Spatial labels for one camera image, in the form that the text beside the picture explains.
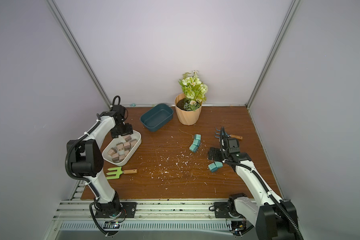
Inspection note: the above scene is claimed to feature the blue garden rake wooden handle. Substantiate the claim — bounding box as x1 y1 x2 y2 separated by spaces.
215 128 243 140

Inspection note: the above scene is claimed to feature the pink plug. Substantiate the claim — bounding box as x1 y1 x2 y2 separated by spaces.
129 139 138 148
107 148 117 156
116 143 124 151
123 135 132 142
111 153 126 164
123 142 131 151

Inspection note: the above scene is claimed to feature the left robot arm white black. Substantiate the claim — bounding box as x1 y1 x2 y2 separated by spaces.
65 96 133 217

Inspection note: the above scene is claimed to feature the green garden fork wooden handle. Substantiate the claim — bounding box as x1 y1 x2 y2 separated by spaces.
106 167 138 180

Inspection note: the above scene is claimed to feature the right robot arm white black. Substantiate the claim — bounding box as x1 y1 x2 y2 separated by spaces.
208 128 304 240

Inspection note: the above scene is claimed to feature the peach ribbed flower pot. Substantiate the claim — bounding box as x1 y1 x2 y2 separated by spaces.
174 93 202 126

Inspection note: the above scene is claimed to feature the artificial green flower plant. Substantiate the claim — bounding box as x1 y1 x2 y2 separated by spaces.
177 70 209 111

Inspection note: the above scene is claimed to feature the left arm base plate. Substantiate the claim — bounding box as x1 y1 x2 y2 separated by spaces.
95 202 137 219

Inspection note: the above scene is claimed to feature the dark teal storage box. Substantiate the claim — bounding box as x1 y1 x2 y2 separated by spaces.
140 104 174 132

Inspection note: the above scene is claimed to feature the white storage box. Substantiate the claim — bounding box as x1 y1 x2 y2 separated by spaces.
102 130 142 167

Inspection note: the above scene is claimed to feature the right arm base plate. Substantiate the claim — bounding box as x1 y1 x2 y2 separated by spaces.
209 202 246 219

